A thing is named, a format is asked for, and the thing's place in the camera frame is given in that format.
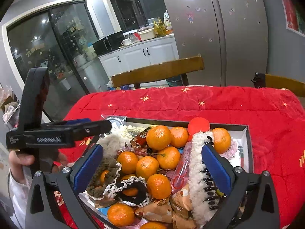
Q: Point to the white fluffy scrunchie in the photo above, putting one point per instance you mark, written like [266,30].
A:
[112,142]

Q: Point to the glass sliding door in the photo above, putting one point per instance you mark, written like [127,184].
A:
[47,52]

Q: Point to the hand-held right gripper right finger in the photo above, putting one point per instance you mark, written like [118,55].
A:
[216,169]

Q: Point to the white basin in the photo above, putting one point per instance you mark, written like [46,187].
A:
[146,34]

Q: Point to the silver double-door fridge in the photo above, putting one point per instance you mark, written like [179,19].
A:
[214,28]

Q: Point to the small black bundle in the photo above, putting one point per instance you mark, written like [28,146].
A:
[258,80]

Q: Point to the yellow glass bottle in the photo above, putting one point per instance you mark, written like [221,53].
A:
[162,27]
[156,28]

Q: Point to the red printed blanket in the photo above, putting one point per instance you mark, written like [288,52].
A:
[214,100]

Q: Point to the red gift box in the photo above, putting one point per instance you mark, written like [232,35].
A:
[289,9]

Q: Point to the white plastic bag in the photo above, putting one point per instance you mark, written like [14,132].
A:
[167,20]

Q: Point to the lilac fluffy scrunchie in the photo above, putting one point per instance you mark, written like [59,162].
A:
[232,148]

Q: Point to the red round lid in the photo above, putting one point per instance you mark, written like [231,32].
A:
[198,125]

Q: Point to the white fluffy hair clip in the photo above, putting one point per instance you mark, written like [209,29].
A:
[197,171]

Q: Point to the wooden chair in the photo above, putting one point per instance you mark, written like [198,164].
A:
[154,72]
[286,82]

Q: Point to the orange mandarin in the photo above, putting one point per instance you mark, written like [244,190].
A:
[153,226]
[147,167]
[159,186]
[168,158]
[179,136]
[120,214]
[221,140]
[159,137]
[104,176]
[128,159]
[130,192]

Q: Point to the person's left hand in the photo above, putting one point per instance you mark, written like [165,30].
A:
[20,158]

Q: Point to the white mug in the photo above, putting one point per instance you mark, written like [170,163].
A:
[126,42]

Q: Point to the brown knit scrunchie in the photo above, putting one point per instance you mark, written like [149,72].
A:
[104,167]

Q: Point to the clear pink plastic tube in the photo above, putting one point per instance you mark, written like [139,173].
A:
[184,164]

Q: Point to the black microwave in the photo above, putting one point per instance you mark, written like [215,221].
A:
[107,44]

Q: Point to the dark rectangular tray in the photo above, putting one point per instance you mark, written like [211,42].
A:
[245,136]

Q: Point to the black lace scrunchie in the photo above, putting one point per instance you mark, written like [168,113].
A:
[140,195]

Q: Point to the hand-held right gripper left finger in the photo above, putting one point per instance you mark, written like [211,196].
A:
[88,169]

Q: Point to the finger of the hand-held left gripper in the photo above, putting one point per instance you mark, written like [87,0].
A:
[78,121]
[95,127]

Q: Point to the clear plastic packet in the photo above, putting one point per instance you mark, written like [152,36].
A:
[114,121]

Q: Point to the person's left forearm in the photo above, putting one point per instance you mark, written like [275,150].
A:
[16,195]

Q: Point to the brown snack packet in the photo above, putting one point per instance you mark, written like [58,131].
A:
[182,201]
[154,211]
[183,222]

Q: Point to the teal bin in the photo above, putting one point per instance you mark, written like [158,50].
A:
[174,81]

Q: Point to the white kitchen cabinet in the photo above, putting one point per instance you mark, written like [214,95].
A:
[138,57]

